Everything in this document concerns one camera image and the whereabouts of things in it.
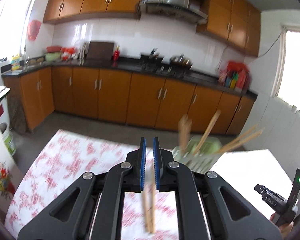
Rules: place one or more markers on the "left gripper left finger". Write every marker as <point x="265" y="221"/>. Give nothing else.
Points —
<point x="92" y="206"/>

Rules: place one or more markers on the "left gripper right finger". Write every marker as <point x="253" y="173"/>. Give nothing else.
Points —
<point x="207" y="206"/>

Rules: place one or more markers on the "lower wooden kitchen cabinets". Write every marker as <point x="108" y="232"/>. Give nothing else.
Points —
<point x="124" y="97"/>

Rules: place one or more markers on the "wooden kitchen cabinets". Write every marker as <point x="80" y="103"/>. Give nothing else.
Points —
<point x="124" y="97"/>
<point x="236" y="22"/>

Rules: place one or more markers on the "right kitchen window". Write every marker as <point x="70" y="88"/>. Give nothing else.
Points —
<point x="287" y="79"/>

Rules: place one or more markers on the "kitchen window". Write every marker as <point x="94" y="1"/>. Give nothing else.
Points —
<point x="287" y="79"/>
<point x="13" y="17"/>

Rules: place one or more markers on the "black kitchen countertop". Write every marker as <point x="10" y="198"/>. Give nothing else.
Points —
<point x="129" y="65"/>

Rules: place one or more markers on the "upper wooden kitchen cabinets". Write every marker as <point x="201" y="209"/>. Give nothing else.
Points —
<point x="236" y="22"/>

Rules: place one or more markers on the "left kitchen window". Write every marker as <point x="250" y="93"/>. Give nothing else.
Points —
<point x="13" y="17"/>

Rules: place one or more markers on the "right human hand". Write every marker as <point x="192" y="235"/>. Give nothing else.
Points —
<point x="285" y="229"/>

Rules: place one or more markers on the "floral white tablecloth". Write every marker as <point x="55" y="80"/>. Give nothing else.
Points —
<point x="63" y="159"/>

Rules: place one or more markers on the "green perforated utensil holder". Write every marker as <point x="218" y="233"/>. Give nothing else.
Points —
<point x="204" y="159"/>

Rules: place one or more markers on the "bamboo chopstick in holder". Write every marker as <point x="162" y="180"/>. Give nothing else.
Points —
<point x="184" y="130"/>

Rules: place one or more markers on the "white paint bucket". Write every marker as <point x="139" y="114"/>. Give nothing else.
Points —
<point x="8" y="138"/>

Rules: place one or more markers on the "condiment bottles cluster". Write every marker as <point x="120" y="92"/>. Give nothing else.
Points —
<point x="235" y="75"/>

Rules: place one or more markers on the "lidded metal pot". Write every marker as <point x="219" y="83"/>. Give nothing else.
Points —
<point x="180" y="61"/>

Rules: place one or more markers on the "gas stove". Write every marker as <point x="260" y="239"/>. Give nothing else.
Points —
<point x="164" y="69"/>

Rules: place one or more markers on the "small red bottle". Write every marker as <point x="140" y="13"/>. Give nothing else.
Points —
<point x="116" y="54"/>

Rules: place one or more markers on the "dark wooden cutting board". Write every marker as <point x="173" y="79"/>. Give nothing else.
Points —
<point x="100" y="50"/>

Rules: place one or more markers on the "green and red basins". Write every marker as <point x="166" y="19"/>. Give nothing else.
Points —
<point x="53" y="53"/>

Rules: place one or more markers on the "black wok on stove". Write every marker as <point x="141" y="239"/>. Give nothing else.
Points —
<point x="151" y="58"/>

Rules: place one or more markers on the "yellow dish soap bottle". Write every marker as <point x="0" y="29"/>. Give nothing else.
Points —
<point x="15" y="62"/>

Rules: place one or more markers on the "steel range hood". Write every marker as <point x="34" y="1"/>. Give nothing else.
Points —
<point x="179" y="9"/>

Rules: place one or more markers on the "red plastic bag on wall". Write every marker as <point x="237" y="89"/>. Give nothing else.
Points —
<point x="33" y="29"/>

